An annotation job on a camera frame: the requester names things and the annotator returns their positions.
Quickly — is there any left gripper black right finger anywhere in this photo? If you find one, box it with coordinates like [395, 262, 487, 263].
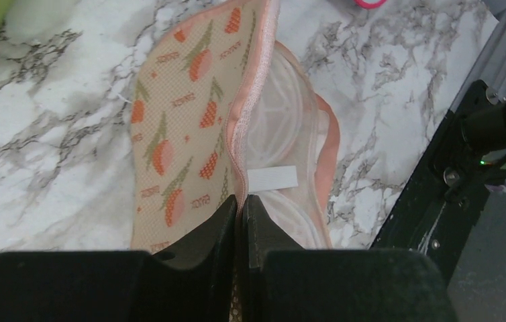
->
[240, 195, 457, 321]

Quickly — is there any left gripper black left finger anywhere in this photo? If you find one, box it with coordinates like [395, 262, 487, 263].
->
[0, 197, 237, 321]

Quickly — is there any pink framed whiteboard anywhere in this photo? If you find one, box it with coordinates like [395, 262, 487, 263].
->
[354, 0, 387, 9]

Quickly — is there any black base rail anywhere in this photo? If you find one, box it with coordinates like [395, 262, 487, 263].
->
[372, 80, 506, 282]

